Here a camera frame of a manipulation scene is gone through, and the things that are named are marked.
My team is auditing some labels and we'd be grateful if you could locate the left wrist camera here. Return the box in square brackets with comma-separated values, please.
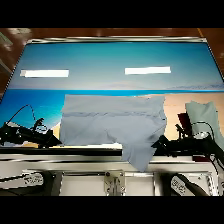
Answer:
[30, 117, 50, 135]

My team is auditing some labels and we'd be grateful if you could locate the black cable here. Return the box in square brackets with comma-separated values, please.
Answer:
[5, 104, 38, 127]
[189, 121, 217, 142]

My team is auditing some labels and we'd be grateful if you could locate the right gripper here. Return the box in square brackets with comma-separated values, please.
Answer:
[151, 134, 172, 157]

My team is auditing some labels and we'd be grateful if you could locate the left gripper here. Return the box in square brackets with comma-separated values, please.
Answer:
[38, 129, 63, 149]

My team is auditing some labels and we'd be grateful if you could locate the silver frame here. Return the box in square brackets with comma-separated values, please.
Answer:
[0, 148, 224, 197]

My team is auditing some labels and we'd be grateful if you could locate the pale grey garment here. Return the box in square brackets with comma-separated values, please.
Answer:
[184, 100, 224, 152]

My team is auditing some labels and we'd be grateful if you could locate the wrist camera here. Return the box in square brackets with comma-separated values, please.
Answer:
[174, 123, 188, 140]
[30, 117, 50, 135]

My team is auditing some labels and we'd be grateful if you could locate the dark red garment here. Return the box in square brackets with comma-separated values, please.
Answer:
[177, 112, 212, 163]

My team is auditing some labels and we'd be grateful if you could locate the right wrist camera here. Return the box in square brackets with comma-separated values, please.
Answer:
[174, 123, 188, 140]

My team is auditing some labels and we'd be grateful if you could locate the grey-blue T-shirt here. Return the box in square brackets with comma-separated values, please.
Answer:
[59, 94, 168, 173]

